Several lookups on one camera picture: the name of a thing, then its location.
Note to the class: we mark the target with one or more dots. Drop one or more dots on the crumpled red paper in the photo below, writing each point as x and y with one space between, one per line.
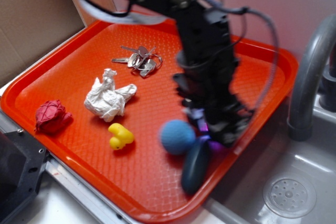
51 117

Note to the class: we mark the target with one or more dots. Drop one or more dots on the red plastic tray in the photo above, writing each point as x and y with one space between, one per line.
142 179

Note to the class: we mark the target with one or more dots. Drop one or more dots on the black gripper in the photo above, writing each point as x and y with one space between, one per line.
212 108

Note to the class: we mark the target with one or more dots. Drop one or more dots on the grey toy sink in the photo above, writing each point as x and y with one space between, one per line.
279 180

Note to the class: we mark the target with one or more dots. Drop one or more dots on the yellow rubber duck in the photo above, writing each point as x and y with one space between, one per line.
121 136

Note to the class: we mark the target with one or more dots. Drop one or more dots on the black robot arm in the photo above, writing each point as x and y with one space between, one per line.
207 60

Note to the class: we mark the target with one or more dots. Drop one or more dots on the crumpled white paper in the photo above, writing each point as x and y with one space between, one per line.
105 100

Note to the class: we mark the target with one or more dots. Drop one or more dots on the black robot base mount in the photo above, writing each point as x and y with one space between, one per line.
22 164

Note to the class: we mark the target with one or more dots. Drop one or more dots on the blue textured ball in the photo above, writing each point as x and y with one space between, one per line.
177 137

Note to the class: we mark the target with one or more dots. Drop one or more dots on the bunch of metal keys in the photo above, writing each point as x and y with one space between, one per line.
144 61

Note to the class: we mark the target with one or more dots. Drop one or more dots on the grey toy faucet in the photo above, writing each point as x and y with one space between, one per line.
316 75

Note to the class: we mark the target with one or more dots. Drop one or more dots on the brown cardboard box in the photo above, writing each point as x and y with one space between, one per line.
32 28

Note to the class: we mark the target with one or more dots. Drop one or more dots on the dark plastic pickle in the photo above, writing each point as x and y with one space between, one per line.
195 166

